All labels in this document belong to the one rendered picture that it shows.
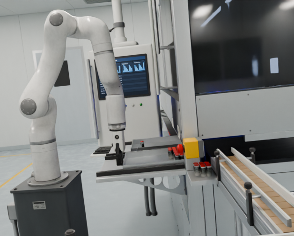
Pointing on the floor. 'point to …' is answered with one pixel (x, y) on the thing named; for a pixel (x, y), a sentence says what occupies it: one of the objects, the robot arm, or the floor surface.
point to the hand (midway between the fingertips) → (120, 161)
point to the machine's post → (187, 108)
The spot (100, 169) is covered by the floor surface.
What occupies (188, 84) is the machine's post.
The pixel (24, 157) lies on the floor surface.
